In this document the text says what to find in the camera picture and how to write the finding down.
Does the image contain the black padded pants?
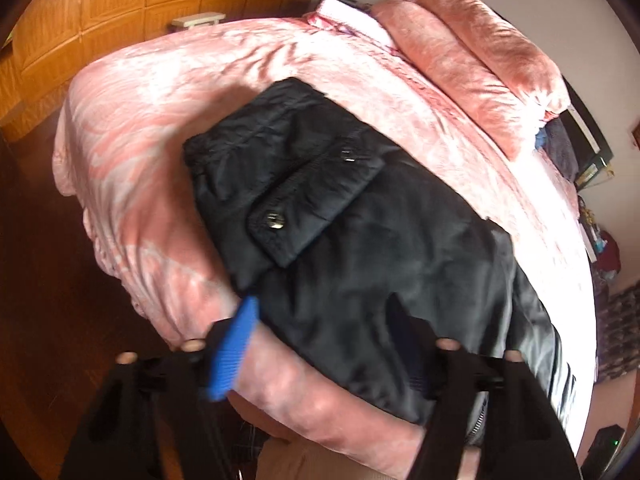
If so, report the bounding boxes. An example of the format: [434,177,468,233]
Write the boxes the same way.
[182,78,575,424]

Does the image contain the dark patterned curtain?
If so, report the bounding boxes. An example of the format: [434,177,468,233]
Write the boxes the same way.
[596,283,640,382]

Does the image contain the black nightstand with clutter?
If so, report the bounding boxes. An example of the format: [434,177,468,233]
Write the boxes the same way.
[578,196,608,264]

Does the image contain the blue garment on bed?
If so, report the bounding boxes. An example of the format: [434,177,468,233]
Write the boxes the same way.
[535,127,548,150]

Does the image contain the pink bed with blanket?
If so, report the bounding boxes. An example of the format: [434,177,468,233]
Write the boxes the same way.
[52,17,594,479]

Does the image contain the dark grey pillow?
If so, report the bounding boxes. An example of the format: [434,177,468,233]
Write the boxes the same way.
[542,118,579,182]

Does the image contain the dark wooden headboard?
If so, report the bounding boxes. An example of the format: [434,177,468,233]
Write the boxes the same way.
[560,78,613,190]

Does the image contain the folded pink comforter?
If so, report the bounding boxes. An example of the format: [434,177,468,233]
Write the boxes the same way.
[371,0,570,160]

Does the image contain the small white side stool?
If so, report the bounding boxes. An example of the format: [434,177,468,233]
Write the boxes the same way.
[169,12,227,30]

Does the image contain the folded pink white towel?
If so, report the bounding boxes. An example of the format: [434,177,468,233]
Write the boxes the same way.
[304,0,401,55]

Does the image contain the wooden wardrobe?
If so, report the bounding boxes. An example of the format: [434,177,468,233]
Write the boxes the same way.
[1,0,311,143]

